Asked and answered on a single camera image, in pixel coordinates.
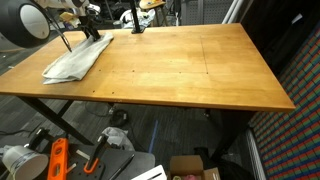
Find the small open cardboard box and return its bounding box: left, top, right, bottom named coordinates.
left=167, top=154, right=222, bottom=180

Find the black camera stand pole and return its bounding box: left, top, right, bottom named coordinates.
left=128, top=0, right=146, bottom=34

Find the black pen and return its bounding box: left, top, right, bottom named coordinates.
left=109, top=152, right=136, bottom=180

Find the crumpled white cloth pile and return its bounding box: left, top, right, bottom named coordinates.
left=118, top=7, right=156, bottom=31

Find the black camera cable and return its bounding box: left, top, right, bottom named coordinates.
left=42, top=9, right=73, bottom=53

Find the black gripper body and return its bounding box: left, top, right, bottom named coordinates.
left=77, top=14, right=98, bottom=32

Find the white cloth towel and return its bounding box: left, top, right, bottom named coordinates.
left=41, top=31, right=115, bottom=85

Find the grey pegboard panel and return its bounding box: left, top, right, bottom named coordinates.
left=179, top=0, right=234, bottom=25

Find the orange spirit level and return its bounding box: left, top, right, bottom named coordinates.
left=46, top=137, right=71, bottom=180

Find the white pipe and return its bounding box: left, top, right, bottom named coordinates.
left=221, top=0, right=240, bottom=24
left=227, top=0, right=246, bottom=24

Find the crumpled white rag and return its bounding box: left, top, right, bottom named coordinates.
left=101, top=126, right=136, bottom=152

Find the coiled black cable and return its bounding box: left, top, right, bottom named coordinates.
left=109, top=107, right=131, bottom=128

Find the black table leg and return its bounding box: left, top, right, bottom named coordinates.
left=204, top=107, right=256, bottom=162
left=17, top=95, right=95, bottom=146

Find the orange black bar clamp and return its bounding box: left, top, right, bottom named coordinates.
left=82, top=133, right=110, bottom=175

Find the round wooden stool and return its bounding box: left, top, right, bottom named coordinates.
left=138, top=0, right=169, bottom=27

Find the white flat box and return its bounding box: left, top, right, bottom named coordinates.
left=131, top=164, right=168, bottom=180

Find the silver ribbed rail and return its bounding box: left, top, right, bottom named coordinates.
left=245, top=127, right=268, bottom=180

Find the black perforated board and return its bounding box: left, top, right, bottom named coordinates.
left=65, top=147, right=157, bottom=180

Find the white paper bucket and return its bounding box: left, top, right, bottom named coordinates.
left=1, top=144, right=50, bottom=180

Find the black clamp handle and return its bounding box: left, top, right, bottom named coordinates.
left=27, top=127, right=48, bottom=151

